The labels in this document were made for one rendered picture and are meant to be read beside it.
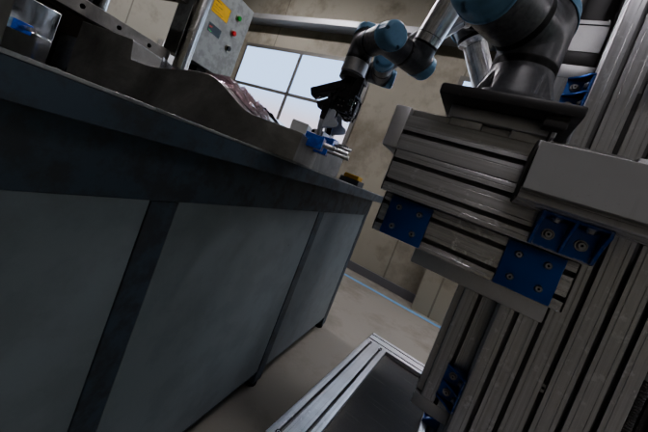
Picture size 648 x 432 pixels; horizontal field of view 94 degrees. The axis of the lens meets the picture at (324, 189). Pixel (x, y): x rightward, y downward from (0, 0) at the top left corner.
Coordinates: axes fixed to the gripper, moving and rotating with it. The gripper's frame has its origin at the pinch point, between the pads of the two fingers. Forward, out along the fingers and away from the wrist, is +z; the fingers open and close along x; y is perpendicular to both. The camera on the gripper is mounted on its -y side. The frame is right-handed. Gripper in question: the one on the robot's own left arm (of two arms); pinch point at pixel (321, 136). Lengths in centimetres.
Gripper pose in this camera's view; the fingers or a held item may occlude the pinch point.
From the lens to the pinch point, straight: 94.6
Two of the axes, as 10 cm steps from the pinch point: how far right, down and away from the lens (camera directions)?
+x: 3.7, 1.0, 9.2
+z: -3.6, 9.3, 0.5
